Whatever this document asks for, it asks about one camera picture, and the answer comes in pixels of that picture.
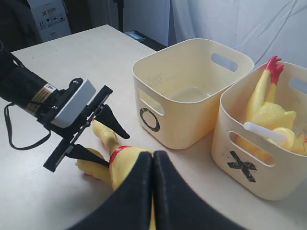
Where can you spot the cream bin marked O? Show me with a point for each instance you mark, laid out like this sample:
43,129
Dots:
178,89

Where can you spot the cream bin marked X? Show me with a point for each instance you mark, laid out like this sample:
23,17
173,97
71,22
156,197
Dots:
272,180

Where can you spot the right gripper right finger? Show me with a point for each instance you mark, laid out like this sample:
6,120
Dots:
177,206

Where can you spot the chicken head with white tube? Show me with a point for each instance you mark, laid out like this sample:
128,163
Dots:
281,136

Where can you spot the white cardboard box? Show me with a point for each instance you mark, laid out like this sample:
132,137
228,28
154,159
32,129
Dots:
50,19

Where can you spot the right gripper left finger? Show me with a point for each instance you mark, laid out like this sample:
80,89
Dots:
130,206

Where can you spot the blue-grey backdrop curtain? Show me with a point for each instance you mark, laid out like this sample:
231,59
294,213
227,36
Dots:
258,28

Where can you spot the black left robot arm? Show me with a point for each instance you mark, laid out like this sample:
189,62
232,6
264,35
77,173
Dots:
23,88

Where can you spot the headless rubber chicken body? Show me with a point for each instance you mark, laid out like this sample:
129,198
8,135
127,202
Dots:
262,108

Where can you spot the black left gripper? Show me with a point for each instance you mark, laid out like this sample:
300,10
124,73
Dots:
67,147

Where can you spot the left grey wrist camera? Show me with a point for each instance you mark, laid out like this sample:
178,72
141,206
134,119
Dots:
64,106

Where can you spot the whole rubber chicken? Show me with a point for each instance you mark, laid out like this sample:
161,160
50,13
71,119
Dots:
122,159

